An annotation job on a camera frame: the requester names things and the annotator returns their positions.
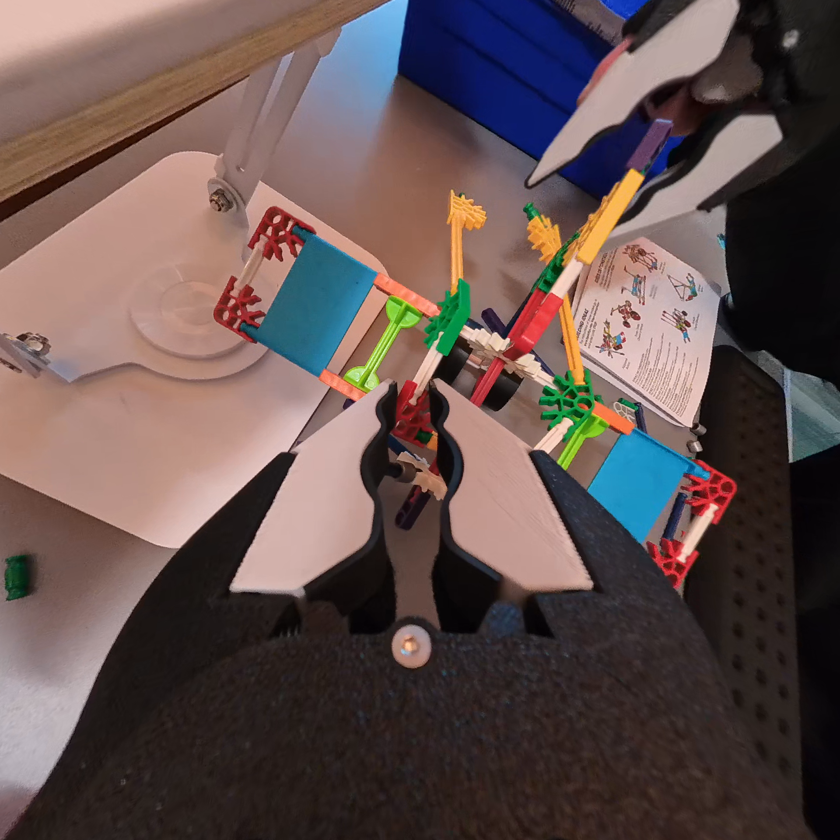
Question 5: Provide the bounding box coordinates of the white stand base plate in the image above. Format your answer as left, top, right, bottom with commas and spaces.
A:
0, 152, 388, 549

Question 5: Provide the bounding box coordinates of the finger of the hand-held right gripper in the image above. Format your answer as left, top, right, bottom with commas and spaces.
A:
524, 0, 744, 189
616, 112, 786, 228

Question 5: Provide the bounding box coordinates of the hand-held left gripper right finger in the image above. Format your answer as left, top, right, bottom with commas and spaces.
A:
427, 379, 596, 597

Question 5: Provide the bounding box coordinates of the yellow rod with connector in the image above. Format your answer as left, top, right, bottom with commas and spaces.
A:
446, 190, 488, 296
527, 217, 586, 385

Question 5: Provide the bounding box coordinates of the white instruction booklet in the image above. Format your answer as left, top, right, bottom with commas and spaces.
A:
570, 236, 721, 427

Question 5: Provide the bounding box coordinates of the person's right forearm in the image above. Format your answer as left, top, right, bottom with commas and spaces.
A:
718, 157, 840, 388

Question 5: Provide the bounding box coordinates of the blue plastic bin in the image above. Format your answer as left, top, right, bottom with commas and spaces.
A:
397, 0, 683, 198

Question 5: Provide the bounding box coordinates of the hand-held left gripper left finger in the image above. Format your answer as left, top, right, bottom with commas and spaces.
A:
228, 379, 400, 598

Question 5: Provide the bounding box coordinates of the colourful construction toy model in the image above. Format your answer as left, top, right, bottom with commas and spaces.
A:
213, 118, 737, 592

